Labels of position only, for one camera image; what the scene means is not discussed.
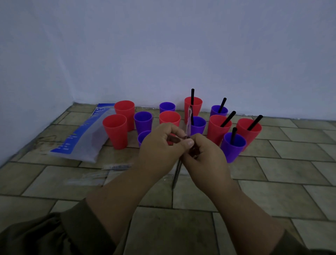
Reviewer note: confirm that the person's left hand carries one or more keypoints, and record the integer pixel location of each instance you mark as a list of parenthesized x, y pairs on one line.
[(157, 155)]

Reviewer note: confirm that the person's right hand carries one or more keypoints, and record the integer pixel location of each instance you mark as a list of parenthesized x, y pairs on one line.
[(210, 168)]

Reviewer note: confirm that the person's left thumb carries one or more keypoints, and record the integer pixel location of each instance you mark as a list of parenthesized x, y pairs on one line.
[(182, 145)]

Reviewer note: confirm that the person's right thumb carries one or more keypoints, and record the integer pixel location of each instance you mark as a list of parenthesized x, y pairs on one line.
[(190, 161)]

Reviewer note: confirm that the single black drinking straw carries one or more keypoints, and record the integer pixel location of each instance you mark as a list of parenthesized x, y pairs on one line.
[(177, 173)]

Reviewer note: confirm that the clear plastic straw wrapper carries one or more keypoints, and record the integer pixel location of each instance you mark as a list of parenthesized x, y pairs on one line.
[(188, 120)]

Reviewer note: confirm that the person's left forearm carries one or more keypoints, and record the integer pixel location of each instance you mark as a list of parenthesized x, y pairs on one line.
[(118, 199)]

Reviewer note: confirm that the person's right forearm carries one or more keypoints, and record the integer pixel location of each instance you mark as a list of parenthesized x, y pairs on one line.
[(244, 223)]

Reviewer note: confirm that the group of purple plastic cups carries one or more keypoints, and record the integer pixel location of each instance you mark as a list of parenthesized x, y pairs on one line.
[(232, 151)]

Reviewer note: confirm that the set of black straws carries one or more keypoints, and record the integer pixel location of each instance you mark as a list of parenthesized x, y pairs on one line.
[(228, 119)]

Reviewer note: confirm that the group of red plastic cups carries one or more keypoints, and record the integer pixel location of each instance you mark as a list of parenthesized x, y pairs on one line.
[(115, 132)]

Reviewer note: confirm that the empty clear wrapper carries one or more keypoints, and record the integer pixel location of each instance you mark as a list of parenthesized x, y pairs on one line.
[(116, 166), (86, 180)]

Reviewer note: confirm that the clear plastic bag blue print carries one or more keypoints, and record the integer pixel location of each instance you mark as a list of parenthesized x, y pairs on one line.
[(84, 136)]

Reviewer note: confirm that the olive green right sleeve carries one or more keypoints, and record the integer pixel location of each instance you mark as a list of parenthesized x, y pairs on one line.
[(296, 248)]

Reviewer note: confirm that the olive green sleeve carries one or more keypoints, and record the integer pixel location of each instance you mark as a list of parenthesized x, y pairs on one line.
[(296, 248), (52, 233)]

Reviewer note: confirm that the olive green left sleeve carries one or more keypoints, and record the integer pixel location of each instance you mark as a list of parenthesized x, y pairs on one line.
[(52, 233)]

